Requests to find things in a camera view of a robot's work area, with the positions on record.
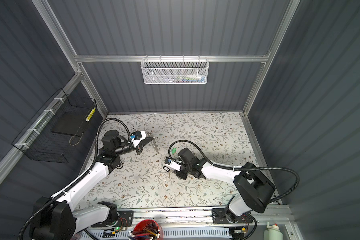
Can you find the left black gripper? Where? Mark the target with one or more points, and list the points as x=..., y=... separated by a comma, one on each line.
x=139, y=149

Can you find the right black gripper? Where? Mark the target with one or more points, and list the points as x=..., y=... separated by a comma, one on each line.
x=183, y=175

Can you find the grey strap metal keyring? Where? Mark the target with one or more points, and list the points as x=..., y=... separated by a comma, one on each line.
x=155, y=145

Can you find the black tag key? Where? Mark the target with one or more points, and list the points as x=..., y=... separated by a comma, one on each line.
x=167, y=169

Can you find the green tag key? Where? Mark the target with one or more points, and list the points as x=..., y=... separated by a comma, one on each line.
x=173, y=152

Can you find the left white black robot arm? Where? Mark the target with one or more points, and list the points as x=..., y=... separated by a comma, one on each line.
x=56, y=217

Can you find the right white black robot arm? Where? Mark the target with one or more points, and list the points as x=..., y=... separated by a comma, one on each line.
x=254, y=188

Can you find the yellow marker pen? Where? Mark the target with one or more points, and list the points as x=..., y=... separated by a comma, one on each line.
x=90, y=115

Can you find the red pencil cup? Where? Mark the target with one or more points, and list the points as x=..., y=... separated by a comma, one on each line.
x=147, y=230

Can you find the white plastic bottle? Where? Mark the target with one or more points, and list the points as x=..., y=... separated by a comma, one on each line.
x=273, y=232

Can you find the white mesh wall basket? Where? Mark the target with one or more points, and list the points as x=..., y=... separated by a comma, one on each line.
x=182, y=72

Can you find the black wire wall basket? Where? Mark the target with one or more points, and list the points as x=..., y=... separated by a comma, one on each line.
x=55, y=135

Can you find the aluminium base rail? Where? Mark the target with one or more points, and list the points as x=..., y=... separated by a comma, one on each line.
x=194, y=223

